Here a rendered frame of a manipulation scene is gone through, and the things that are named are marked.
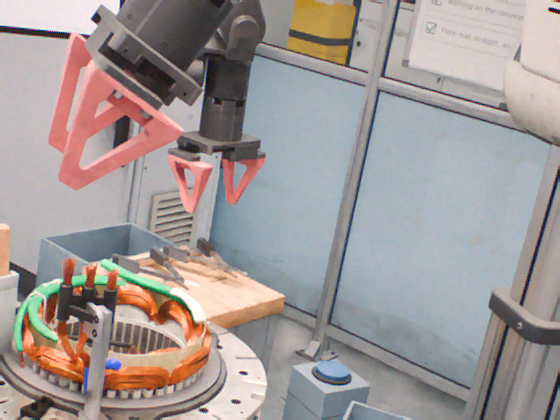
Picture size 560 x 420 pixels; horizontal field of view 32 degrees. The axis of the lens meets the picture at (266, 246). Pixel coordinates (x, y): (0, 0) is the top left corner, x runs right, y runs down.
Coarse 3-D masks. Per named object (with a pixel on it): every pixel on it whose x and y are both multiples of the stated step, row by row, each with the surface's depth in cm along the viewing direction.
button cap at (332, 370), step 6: (324, 360) 119; (330, 360) 119; (318, 366) 117; (324, 366) 117; (330, 366) 117; (336, 366) 117; (342, 366) 118; (318, 372) 116; (324, 372) 116; (330, 372) 116; (336, 372) 116; (342, 372) 116; (348, 372) 117; (330, 378) 116; (336, 378) 116; (342, 378) 116
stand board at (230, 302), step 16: (144, 256) 135; (96, 272) 127; (192, 272) 133; (208, 272) 134; (192, 288) 127; (208, 288) 128; (224, 288) 129; (240, 288) 130; (256, 288) 131; (208, 304) 123; (224, 304) 124; (240, 304) 125; (256, 304) 126; (272, 304) 129; (208, 320) 119; (224, 320) 122; (240, 320) 125
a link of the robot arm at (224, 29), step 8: (232, 0) 116; (240, 0) 116; (248, 0) 117; (256, 0) 117; (240, 8) 117; (248, 8) 117; (256, 8) 117; (232, 16) 117; (256, 16) 118; (224, 24) 117; (264, 24) 119; (224, 32) 118; (264, 32) 119; (224, 40) 118
